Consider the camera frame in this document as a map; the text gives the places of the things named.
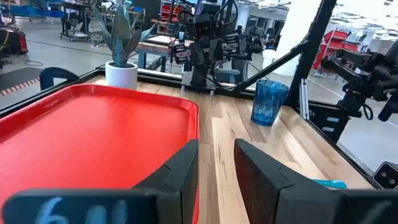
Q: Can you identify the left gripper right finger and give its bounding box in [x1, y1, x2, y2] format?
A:
[233, 138, 343, 224]

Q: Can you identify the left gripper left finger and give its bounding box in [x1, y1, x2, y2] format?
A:
[132, 139, 200, 224]

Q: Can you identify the metal spoon with teal handle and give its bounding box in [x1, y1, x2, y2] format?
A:
[312, 179, 348, 190]

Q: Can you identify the blue faceted plastic cup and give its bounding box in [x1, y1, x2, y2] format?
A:
[250, 78, 290, 127]

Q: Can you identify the red plastic tray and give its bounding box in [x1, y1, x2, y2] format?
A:
[0, 83, 200, 224]

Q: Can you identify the white waste bin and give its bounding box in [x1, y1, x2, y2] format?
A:
[262, 49, 278, 70]

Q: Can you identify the blue-legged wooden workbench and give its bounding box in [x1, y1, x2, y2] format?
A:
[135, 34, 187, 73]

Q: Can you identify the green artificial plant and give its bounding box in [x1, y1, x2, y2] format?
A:
[93, 4, 159, 68]

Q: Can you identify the white cylindrical plant pot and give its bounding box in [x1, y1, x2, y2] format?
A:
[104, 60, 139, 91]

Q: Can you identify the red storage shelf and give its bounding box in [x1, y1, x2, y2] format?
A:
[312, 29, 360, 71]

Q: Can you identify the black wheeled cart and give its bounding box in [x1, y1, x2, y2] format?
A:
[60, 0, 94, 43]

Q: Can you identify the black chair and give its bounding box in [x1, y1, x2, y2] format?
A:
[39, 67, 80, 91]

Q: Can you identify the red and black cart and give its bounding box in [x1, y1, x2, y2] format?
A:
[0, 29, 29, 56]

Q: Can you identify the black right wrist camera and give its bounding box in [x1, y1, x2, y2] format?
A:
[192, 12, 213, 37]

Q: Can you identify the black aluminium table frame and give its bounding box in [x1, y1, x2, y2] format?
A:
[0, 0, 382, 189]

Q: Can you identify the black table-level camera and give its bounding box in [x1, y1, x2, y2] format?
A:
[372, 161, 398, 190]

